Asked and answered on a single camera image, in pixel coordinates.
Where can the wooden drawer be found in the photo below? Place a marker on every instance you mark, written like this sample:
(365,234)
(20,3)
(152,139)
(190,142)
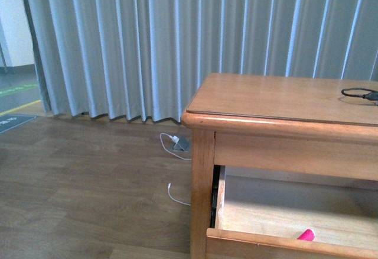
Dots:
(260,214)

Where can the pink marker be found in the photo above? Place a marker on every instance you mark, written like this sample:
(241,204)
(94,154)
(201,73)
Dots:
(307,235)

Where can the white charger adapter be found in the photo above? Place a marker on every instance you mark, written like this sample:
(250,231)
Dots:
(175,139)

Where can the grey floor socket box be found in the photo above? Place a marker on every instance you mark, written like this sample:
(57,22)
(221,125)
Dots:
(183,145)

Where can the grey pleated curtain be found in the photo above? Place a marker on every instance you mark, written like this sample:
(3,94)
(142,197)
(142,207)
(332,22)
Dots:
(146,58)

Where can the wooden nightstand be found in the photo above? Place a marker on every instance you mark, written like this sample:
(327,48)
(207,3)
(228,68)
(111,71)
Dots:
(319,127)

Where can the dark floor mat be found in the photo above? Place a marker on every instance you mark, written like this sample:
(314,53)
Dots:
(11,121)

